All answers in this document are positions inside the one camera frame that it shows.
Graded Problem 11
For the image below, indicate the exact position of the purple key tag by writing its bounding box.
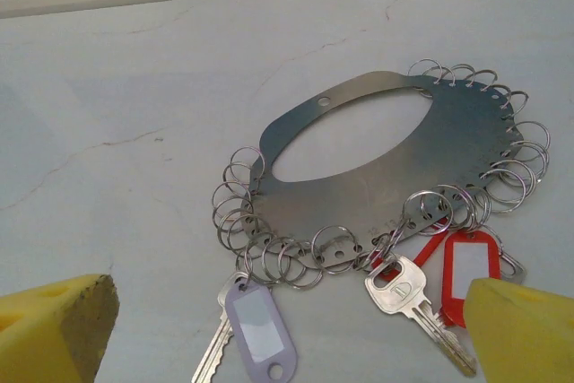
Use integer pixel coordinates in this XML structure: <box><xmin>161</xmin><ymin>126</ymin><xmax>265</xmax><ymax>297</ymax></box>
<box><xmin>222</xmin><ymin>284</ymin><xmax>300</xmax><ymax>383</ymax></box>

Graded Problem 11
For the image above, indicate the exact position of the silver key with D logo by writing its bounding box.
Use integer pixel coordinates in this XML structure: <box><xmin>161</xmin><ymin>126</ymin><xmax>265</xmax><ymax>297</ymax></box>
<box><xmin>363</xmin><ymin>255</ymin><xmax>477</xmax><ymax>378</ymax></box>

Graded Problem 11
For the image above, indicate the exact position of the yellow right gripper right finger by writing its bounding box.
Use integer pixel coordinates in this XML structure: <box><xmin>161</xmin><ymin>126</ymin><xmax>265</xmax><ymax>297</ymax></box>
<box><xmin>463</xmin><ymin>277</ymin><xmax>574</xmax><ymax>383</ymax></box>

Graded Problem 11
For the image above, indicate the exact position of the small silver key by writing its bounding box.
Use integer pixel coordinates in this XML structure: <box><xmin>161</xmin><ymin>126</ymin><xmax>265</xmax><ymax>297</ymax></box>
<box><xmin>497</xmin><ymin>248</ymin><xmax>526</xmax><ymax>286</ymax></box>

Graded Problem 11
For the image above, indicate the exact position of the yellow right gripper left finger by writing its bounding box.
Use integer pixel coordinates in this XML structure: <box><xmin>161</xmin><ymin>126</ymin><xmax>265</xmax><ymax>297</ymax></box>
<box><xmin>0</xmin><ymin>273</ymin><xmax>120</xmax><ymax>383</ymax></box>

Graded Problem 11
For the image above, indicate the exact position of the metal key plate with rings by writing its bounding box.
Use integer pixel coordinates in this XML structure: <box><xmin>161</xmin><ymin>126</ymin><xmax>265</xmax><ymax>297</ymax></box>
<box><xmin>210</xmin><ymin>57</ymin><xmax>552</xmax><ymax>290</ymax></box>

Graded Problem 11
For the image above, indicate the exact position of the silver key on purple tag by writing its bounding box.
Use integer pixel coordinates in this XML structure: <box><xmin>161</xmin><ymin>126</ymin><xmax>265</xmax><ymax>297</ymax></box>
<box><xmin>191</xmin><ymin>271</ymin><xmax>252</xmax><ymax>383</ymax></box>

